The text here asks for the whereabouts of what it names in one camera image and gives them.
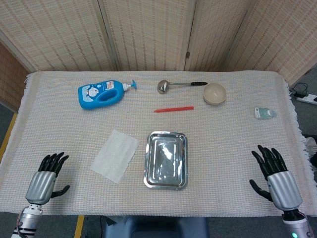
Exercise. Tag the white woven tablecloth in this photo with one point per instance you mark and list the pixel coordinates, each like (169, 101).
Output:
(218, 148)

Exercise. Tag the red candle stick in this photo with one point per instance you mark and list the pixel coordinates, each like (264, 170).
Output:
(173, 109)

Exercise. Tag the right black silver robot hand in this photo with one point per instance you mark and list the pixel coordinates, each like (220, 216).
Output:
(283, 188)

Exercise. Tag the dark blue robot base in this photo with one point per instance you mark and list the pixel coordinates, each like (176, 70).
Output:
(153, 226)

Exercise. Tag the white shoe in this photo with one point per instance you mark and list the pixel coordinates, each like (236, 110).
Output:
(311, 146)

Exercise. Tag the blue pump detergent bottle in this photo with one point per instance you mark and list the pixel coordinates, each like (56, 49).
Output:
(91, 95)

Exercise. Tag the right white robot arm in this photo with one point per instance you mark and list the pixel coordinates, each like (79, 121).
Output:
(297, 224)

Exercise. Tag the beige round bowl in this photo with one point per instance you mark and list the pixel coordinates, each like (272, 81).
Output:
(214, 93)

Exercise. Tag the beige woven folding screen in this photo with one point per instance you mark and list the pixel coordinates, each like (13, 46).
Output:
(148, 32)

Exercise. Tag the stainless steel rectangular tray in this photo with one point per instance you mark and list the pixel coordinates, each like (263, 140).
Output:
(166, 161)

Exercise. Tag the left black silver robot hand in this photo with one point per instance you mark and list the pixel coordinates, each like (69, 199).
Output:
(40, 184)

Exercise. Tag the white paper sheet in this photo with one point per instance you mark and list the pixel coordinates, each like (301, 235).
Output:
(115, 156)

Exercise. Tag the white power strip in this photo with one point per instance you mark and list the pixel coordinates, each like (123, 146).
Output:
(307, 99)

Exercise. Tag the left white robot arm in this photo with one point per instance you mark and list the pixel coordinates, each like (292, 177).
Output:
(27, 221)

